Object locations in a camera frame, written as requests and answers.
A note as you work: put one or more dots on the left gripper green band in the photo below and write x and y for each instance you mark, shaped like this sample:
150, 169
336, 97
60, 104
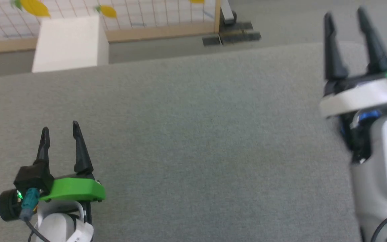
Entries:
76, 190

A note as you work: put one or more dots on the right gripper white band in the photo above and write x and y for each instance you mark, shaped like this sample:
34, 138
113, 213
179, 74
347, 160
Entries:
361, 97

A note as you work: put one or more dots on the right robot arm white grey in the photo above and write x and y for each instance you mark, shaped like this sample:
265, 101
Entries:
385, 168

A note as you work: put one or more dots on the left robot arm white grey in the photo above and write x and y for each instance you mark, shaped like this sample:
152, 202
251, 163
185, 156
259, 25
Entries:
57, 225

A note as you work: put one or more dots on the long dark floor plate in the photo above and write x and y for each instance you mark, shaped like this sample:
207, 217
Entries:
242, 37

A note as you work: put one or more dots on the short dark floor plate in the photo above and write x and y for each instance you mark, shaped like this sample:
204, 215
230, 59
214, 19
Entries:
237, 27

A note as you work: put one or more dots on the grey metal stand with caster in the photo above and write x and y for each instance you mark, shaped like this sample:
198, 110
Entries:
228, 13

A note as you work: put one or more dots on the small black floor mat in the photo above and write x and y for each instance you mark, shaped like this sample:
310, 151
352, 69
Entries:
211, 40

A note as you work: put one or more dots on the lemon print partition screen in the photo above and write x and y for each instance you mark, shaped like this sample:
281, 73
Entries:
153, 16

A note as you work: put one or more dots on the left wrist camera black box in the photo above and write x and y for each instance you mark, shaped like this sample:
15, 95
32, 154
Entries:
34, 176

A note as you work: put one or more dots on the white box pedestal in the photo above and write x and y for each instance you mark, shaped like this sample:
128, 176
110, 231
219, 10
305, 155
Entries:
69, 43

